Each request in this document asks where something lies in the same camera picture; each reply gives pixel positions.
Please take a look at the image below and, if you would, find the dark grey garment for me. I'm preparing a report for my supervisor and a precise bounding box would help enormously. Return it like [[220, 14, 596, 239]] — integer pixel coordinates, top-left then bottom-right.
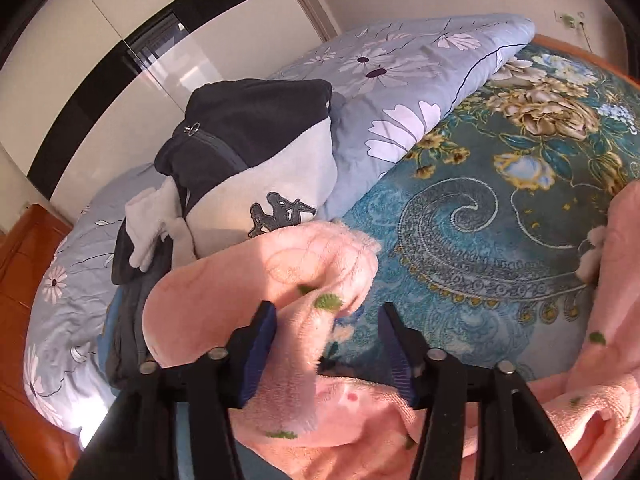
[[102, 280, 166, 388]]

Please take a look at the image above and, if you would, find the teal floral blanket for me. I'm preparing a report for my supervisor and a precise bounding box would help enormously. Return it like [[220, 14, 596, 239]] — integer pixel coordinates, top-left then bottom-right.
[[320, 42, 640, 386]]

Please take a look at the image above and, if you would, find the cream fluffy cloth piece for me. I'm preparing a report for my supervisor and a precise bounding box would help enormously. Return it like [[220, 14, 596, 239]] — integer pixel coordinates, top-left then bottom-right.
[[575, 225, 608, 283]]

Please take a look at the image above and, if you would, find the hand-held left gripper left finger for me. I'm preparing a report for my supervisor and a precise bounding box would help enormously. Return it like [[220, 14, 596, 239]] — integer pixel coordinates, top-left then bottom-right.
[[67, 300, 278, 480]]

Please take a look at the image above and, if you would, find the light blue daisy quilt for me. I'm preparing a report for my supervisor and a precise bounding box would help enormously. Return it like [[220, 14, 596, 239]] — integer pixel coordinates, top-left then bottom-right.
[[22, 17, 536, 436]]

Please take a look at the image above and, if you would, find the navy and grey sweatshirt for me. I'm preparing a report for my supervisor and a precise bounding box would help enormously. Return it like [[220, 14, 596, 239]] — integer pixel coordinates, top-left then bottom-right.
[[111, 78, 337, 286]]

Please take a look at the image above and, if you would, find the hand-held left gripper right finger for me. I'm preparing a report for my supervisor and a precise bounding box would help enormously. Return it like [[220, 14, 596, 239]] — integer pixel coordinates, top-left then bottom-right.
[[376, 302, 583, 480]]

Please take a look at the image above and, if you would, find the pink fleece garment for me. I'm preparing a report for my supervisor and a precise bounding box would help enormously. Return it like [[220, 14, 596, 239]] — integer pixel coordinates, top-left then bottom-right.
[[142, 187, 640, 480]]

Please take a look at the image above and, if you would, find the white wardrobe with black stripe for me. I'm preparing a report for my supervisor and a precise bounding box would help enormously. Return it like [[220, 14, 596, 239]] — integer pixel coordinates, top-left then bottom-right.
[[0, 0, 341, 221]]

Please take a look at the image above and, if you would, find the orange wooden headboard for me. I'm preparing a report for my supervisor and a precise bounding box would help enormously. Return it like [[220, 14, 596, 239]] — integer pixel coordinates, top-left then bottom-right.
[[0, 202, 96, 461]]

